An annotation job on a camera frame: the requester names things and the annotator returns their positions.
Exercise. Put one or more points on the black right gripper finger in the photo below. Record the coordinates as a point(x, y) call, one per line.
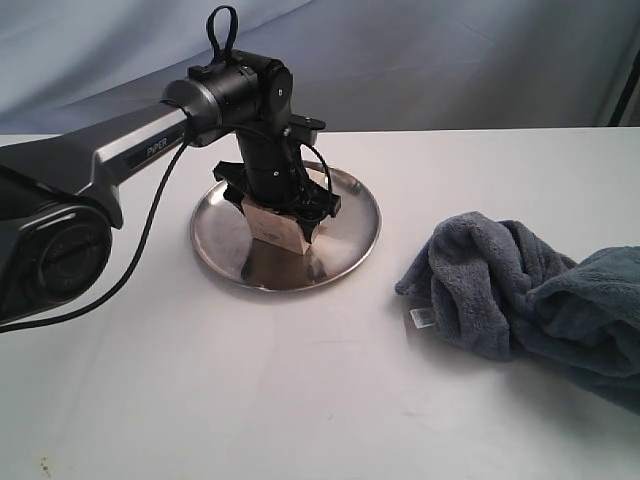
point(234, 196)

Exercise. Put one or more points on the white backdrop cloth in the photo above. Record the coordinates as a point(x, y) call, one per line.
point(357, 65)

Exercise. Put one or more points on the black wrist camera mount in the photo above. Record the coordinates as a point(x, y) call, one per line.
point(305, 129)

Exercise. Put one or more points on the grey-blue fluffy towel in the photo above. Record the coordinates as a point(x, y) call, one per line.
point(496, 289)

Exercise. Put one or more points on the light wooden cube block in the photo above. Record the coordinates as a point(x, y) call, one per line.
point(275, 229)

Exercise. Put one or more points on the round stainless steel plate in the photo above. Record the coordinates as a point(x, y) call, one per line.
point(222, 240)

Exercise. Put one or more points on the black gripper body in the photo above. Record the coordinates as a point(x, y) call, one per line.
point(272, 173)

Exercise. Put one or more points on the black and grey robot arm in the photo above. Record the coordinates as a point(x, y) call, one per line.
point(60, 195)

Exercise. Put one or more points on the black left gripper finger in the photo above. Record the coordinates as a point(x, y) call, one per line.
point(308, 224)

